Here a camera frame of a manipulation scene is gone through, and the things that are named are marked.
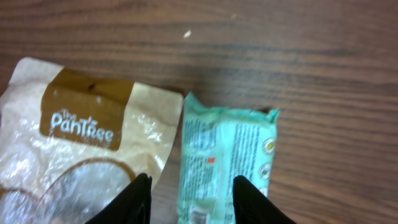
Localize brown snack bag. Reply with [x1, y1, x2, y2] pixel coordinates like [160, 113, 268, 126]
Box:
[1, 57, 183, 223]

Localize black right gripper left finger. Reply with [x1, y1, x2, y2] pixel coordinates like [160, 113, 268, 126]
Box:
[86, 173, 152, 224]

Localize teal wet wipes pack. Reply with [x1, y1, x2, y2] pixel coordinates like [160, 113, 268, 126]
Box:
[177, 93, 279, 223]

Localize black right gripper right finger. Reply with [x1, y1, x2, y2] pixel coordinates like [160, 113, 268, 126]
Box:
[233, 175, 295, 224]

